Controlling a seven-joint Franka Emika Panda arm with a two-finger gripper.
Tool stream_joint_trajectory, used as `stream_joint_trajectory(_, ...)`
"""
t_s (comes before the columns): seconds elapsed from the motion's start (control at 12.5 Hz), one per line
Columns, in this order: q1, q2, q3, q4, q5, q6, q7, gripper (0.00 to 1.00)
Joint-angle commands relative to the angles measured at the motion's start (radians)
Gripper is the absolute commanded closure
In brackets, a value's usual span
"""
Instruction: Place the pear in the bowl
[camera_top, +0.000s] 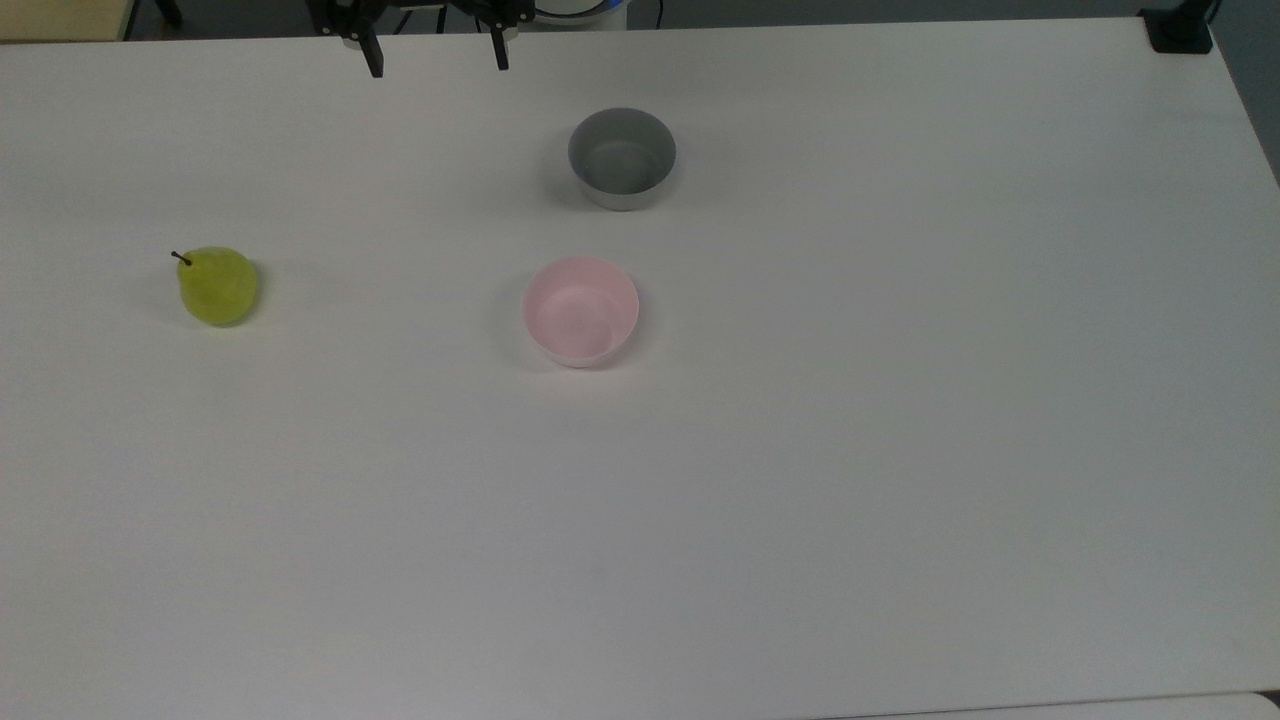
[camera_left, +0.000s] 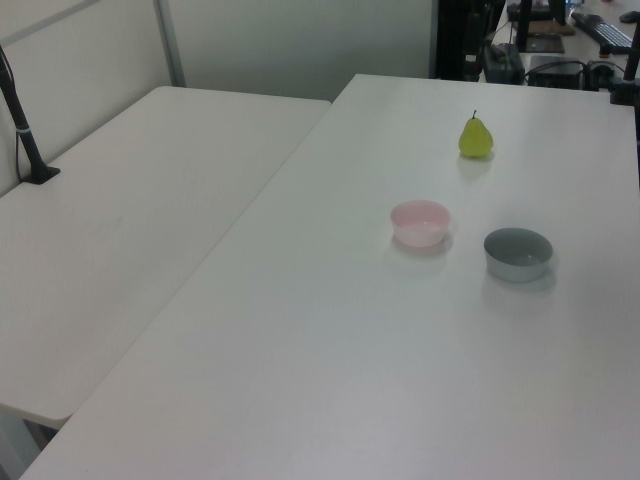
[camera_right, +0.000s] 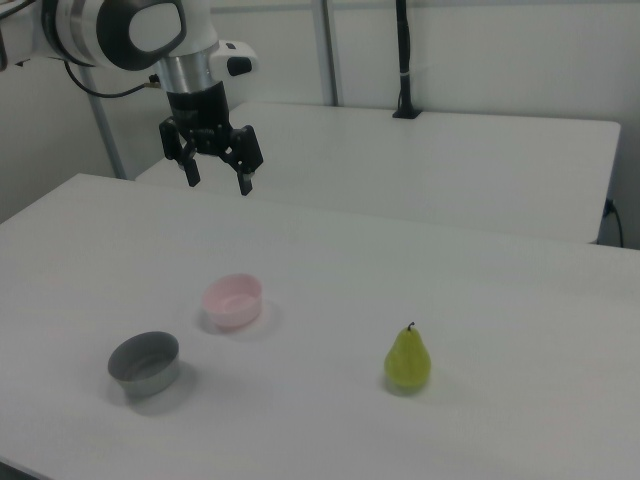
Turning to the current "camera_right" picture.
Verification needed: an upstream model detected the black wall cable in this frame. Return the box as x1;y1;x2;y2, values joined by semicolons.
602;198;626;248

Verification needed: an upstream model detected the green pear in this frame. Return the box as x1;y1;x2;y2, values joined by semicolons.
383;321;433;389

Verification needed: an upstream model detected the white side table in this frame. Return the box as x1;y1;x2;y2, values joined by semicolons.
134;101;622;246

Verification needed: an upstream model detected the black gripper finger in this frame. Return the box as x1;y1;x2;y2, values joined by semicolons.
221;124;265;197
158;116;202;188

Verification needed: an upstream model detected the black pole with base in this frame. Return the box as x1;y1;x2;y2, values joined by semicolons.
391;0;423;120

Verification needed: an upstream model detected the pink plastic bowl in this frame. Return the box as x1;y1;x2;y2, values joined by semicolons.
201;272;264;330

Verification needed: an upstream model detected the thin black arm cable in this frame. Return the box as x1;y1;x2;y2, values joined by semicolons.
63;60;162;99

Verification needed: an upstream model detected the slanted aluminium frame post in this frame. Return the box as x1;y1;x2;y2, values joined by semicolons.
88;92;128;180

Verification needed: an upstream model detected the grey metal bowl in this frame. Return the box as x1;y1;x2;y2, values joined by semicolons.
107;330;181;399

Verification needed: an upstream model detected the wide aluminium frame post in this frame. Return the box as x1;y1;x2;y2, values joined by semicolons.
309;0;346;107

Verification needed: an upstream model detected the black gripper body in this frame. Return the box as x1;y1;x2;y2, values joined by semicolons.
165;79;253;155

